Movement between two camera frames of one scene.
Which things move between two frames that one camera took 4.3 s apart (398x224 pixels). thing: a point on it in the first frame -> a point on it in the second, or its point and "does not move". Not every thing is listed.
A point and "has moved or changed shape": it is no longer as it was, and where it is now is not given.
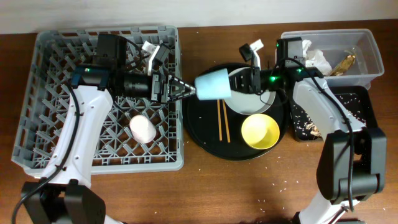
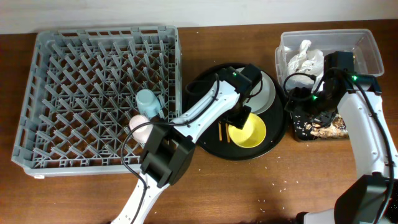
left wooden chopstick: (219, 120) does not move
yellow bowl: (260, 131) has moved or changed shape
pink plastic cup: (142, 129) does not move
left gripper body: (156, 95) -> (239, 114)
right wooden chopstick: (227, 123) does not move
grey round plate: (248, 103) does not move
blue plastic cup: (213, 85) -> (148, 102)
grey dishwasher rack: (133, 134) does not move
